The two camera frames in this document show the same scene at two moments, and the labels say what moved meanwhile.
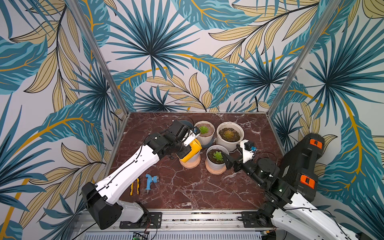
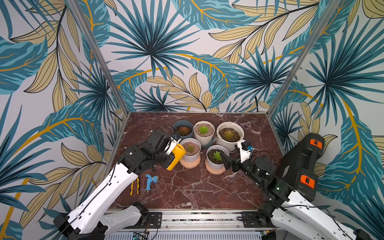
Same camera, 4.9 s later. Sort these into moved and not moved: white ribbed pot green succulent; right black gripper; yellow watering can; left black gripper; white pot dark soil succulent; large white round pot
Moved: left black gripper; yellow watering can
Not moved: large white round pot; white ribbed pot green succulent; right black gripper; white pot dark soil succulent
